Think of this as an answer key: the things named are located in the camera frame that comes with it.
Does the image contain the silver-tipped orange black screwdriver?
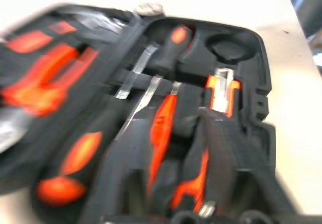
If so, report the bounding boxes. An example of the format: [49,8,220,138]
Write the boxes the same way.
[36,74,162,206]

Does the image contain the black orange claw hammer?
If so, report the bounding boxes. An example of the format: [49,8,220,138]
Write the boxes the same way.
[5,7,132,56]

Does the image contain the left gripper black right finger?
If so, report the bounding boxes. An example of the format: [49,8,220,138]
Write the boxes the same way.
[202,108,250,211]

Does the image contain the orange handled pliers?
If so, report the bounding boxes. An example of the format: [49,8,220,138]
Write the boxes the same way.
[0,42,99,155]

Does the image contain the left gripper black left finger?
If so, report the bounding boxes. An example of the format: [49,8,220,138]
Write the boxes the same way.
[100,119,151,224]

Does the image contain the black-tipped orange black screwdriver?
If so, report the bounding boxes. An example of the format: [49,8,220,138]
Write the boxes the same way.
[114,24,195,99]

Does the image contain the orange black utility knife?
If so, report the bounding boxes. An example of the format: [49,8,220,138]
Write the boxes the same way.
[170,67,243,217]

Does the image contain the black tool case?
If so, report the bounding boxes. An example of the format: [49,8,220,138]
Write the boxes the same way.
[0,4,277,224]

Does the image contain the black chair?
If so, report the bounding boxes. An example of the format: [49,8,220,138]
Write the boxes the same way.
[284,0,322,69]

